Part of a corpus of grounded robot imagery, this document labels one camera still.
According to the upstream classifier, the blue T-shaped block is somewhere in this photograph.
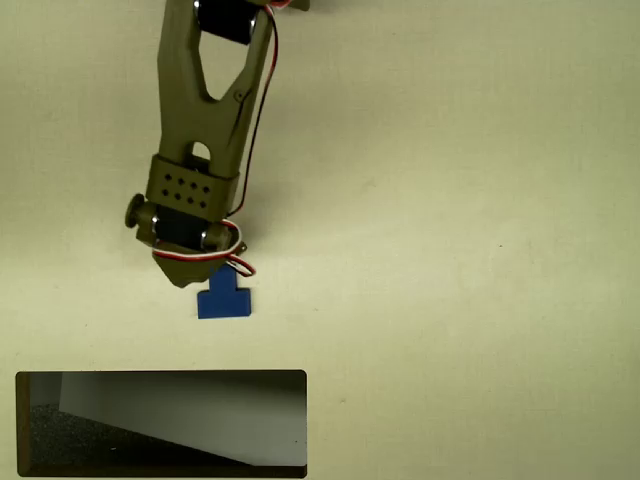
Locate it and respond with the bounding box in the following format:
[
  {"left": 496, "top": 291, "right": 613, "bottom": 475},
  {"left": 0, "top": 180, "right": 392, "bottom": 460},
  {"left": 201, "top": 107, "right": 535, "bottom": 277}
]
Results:
[{"left": 197, "top": 264, "right": 252, "bottom": 320}]

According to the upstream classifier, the rectangular dark bin opening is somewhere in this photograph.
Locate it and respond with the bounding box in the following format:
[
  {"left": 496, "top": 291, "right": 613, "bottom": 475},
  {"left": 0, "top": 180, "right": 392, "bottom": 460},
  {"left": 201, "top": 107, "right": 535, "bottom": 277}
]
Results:
[{"left": 14, "top": 369, "right": 309, "bottom": 480}]

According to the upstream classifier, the red white black servo cable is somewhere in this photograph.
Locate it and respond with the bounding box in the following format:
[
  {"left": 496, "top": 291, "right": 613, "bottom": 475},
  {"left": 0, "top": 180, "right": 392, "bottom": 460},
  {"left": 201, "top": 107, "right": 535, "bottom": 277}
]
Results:
[{"left": 151, "top": 218, "right": 258, "bottom": 280}]

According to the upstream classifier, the long red black cable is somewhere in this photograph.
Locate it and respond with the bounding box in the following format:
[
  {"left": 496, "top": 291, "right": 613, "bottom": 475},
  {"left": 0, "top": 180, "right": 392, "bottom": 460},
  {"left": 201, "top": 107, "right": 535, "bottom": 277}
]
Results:
[{"left": 227, "top": 4, "right": 280, "bottom": 219}]

